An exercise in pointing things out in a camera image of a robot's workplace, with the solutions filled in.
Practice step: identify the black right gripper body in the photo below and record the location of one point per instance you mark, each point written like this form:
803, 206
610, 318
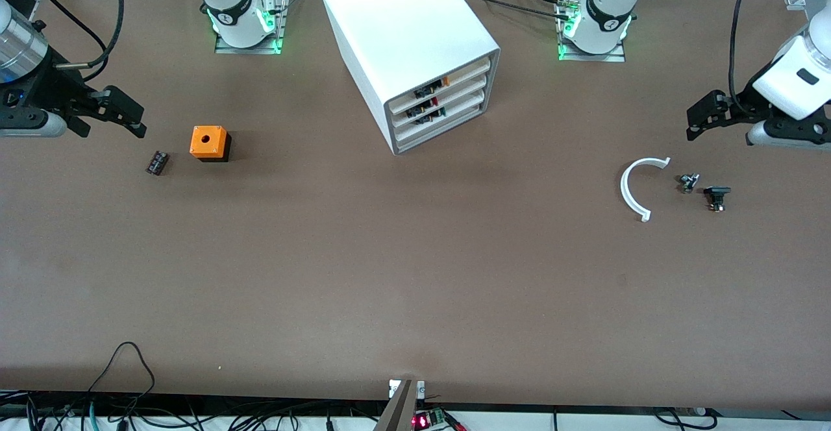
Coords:
52, 88

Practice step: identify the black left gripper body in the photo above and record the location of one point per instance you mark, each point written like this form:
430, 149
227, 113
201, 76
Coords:
744, 102

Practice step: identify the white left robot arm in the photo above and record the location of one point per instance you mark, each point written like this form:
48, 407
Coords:
604, 15

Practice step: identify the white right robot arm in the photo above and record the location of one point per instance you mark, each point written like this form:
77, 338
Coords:
230, 2

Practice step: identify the white drawer with red button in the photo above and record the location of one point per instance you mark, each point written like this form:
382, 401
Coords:
469, 87

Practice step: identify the white drawer with orange button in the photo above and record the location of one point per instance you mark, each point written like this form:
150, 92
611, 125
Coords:
471, 71

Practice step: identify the white lowest cabinet drawer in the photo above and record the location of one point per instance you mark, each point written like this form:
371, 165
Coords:
448, 124

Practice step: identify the orange push button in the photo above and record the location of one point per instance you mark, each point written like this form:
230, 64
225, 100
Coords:
432, 87

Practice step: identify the red push button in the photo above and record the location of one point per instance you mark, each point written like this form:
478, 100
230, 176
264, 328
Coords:
425, 102

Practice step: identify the white drawer cabinet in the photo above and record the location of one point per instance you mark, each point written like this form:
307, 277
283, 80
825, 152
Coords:
402, 22

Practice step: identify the small black electronic component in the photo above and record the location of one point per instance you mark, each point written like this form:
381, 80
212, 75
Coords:
158, 162

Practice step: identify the small silver black component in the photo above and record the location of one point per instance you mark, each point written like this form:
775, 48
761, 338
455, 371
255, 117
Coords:
689, 183

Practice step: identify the orange box with hole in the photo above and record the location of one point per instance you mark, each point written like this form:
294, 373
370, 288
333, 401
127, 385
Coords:
208, 141

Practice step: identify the white curved plastic arc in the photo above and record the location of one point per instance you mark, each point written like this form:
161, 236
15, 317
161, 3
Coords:
626, 191

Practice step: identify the circuit board with red light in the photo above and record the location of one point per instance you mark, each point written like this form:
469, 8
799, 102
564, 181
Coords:
428, 420

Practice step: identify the black switch component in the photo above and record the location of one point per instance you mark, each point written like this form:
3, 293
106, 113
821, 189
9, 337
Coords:
717, 192

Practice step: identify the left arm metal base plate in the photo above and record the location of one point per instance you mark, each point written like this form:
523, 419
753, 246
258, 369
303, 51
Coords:
617, 56

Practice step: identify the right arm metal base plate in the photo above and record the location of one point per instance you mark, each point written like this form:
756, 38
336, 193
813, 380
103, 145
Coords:
279, 35

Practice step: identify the white metal bracket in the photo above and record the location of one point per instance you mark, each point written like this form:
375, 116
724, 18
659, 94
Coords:
422, 389

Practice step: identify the grey angled post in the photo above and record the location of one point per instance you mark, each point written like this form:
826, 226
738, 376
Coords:
399, 411

